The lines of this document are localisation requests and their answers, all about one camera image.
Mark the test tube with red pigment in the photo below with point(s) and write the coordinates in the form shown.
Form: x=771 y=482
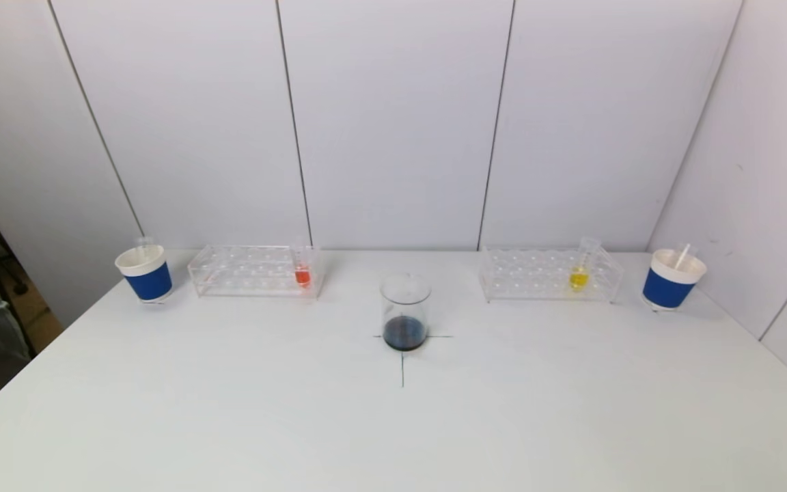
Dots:
x=302 y=276
x=682 y=256

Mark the blue pigment test tube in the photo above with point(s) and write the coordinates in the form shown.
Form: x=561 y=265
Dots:
x=143 y=244

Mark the blue white paper cup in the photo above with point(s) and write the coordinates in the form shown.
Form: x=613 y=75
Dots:
x=670 y=287
x=149 y=283

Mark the clear glass beaker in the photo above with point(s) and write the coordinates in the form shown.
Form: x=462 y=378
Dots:
x=405 y=328

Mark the test tube with yellow pigment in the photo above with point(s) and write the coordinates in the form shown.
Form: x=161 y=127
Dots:
x=578 y=279

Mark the clear acrylic test tube rack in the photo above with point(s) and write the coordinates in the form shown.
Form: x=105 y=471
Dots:
x=544 y=277
x=250 y=275

